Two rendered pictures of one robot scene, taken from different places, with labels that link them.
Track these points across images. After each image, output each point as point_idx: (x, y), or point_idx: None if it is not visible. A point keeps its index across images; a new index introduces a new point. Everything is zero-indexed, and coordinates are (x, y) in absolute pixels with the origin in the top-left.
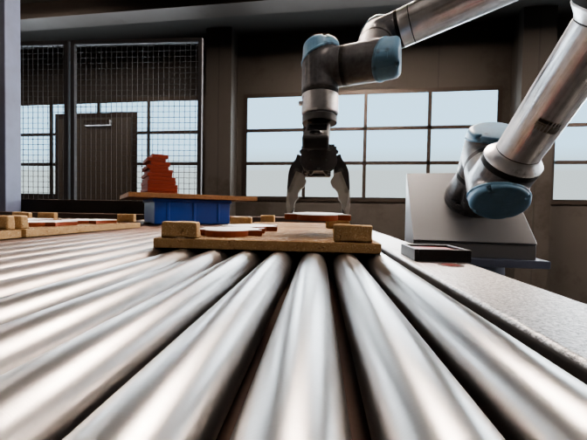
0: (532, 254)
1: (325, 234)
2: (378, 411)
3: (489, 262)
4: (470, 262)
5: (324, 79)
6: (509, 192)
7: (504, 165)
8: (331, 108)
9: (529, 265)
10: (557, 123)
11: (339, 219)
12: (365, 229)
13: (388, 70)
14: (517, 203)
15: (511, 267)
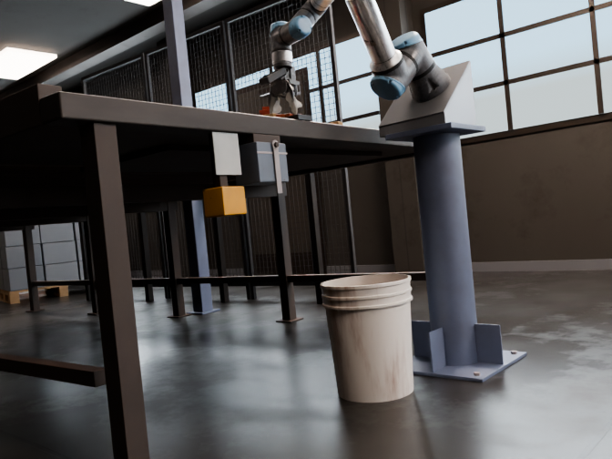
0: (443, 119)
1: None
2: None
3: (415, 130)
4: (298, 118)
5: (276, 45)
6: (378, 81)
7: (372, 66)
8: (281, 59)
9: (438, 127)
10: (370, 40)
11: (285, 116)
12: (270, 115)
13: (297, 35)
14: (389, 86)
15: (428, 131)
